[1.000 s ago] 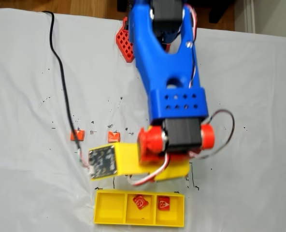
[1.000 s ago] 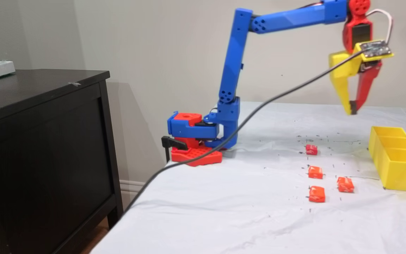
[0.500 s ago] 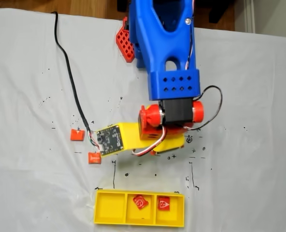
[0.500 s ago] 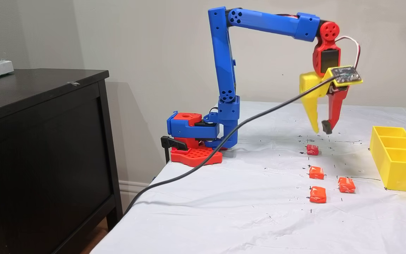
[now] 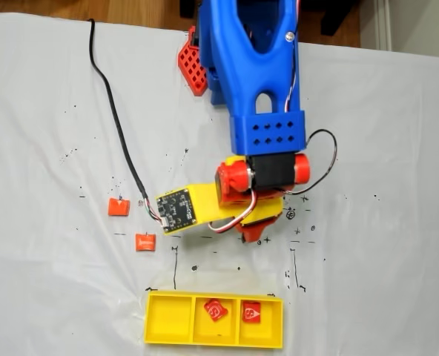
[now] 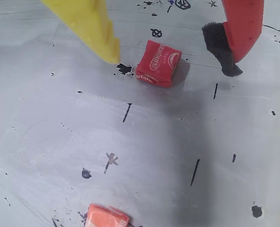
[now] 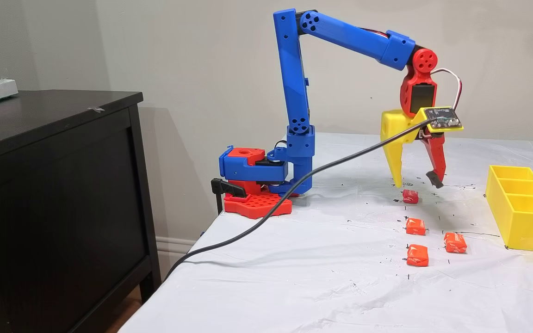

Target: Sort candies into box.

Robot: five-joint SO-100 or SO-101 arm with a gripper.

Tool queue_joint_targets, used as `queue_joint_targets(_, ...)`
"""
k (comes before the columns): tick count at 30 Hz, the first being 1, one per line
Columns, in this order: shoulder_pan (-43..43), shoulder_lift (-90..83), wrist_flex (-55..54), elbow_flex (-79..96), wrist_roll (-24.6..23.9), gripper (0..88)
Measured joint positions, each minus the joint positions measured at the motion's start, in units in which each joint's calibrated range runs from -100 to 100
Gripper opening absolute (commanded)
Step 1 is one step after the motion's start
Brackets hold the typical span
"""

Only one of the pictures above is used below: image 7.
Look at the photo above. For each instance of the yellow three-compartment box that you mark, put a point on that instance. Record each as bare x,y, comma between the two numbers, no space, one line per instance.
525,226

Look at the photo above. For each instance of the orange candy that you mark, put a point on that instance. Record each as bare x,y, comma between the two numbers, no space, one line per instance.
418,255
416,226
455,243

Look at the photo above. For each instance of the black wooden cabinet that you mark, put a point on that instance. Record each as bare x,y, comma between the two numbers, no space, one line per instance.
63,185

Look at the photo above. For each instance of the black table clamp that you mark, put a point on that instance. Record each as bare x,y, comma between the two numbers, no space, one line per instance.
222,186

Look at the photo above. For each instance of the small grey tape piece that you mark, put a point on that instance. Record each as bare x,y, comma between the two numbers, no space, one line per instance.
95,109

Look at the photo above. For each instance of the red candy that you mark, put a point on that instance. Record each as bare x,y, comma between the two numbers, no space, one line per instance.
411,196

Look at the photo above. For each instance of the white plastic table cover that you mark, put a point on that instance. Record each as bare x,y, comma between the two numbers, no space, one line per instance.
294,277

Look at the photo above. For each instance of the black camera circuit board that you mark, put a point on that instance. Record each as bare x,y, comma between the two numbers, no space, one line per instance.
443,119

